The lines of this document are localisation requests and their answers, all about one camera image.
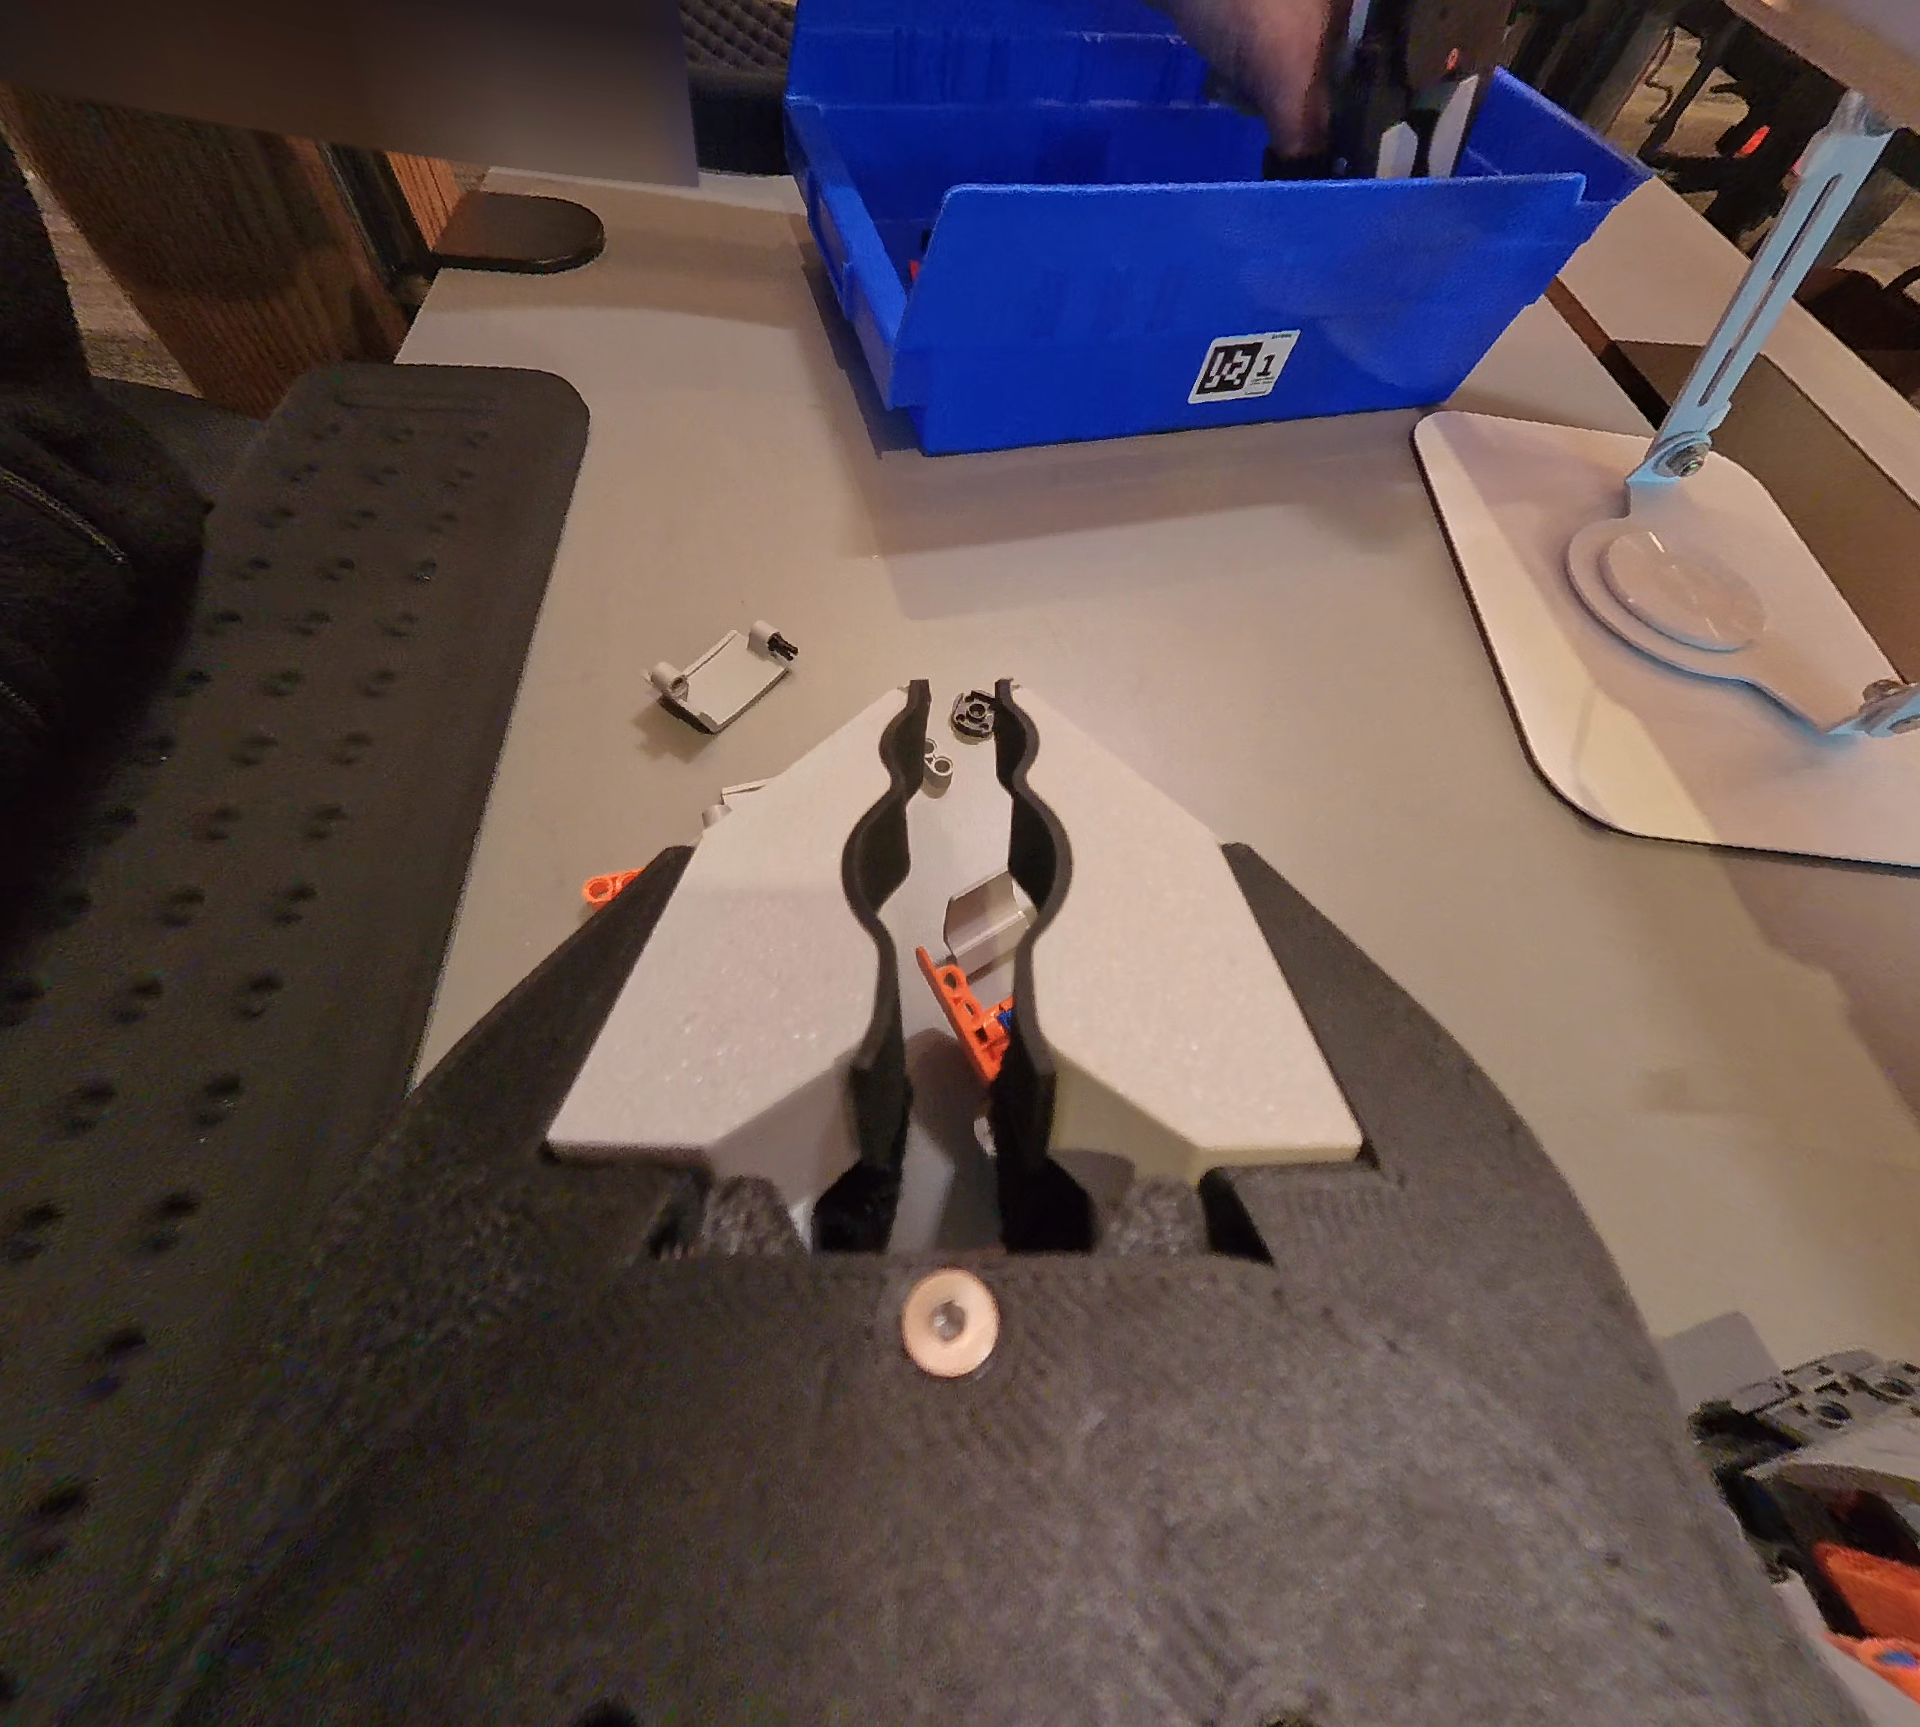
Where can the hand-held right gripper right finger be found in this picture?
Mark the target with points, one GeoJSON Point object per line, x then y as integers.
{"type": "Point", "coordinates": [1185, 1008]}

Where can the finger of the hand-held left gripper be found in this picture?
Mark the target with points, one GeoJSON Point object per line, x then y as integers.
{"type": "Point", "coordinates": [1399, 149]}
{"type": "Point", "coordinates": [1454, 131]}

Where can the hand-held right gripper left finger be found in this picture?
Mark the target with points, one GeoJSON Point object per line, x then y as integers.
{"type": "Point", "coordinates": [720, 1008]}

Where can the blue parts bin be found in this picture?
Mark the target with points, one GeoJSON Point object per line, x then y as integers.
{"type": "Point", "coordinates": [1200, 287]}

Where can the orange three-hole beam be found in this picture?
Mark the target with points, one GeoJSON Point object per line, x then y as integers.
{"type": "Point", "coordinates": [608, 888]}

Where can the grey orange block assembly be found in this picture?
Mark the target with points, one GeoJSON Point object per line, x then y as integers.
{"type": "Point", "coordinates": [974, 1008]}

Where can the grey two-hole connector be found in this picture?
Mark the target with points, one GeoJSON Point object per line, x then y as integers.
{"type": "Point", "coordinates": [940, 764]}

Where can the dark grey round block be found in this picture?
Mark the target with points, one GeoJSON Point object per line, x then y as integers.
{"type": "Point", "coordinates": [974, 716]}

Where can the black dimpled foam pad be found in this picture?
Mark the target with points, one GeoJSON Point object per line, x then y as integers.
{"type": "Point", "coordinates": [300, 708]}

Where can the white book stand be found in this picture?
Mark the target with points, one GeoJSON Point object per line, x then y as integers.
{"type": "Point", "coordinates": [1575, 648]}

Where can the tracked toy robot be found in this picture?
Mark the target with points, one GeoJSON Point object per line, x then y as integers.
{"type": "Point", "coordinates": [1831, 1428]}

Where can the black oval stand base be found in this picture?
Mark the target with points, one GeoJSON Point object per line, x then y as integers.
{"type": "Point", "coordinates": [519, 235]}

